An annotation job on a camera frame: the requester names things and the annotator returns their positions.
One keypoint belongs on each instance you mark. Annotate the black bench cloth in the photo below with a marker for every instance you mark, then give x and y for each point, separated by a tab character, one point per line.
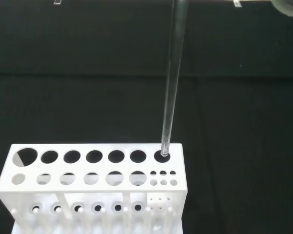
63	97

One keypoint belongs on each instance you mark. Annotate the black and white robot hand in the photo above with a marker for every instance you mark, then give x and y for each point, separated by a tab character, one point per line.
287	6

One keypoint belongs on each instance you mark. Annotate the clear cloth clip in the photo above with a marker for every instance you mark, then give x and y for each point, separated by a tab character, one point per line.
237	3
57	2

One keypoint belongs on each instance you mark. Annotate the white test tube rack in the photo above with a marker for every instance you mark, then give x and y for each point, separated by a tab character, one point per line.
87	189

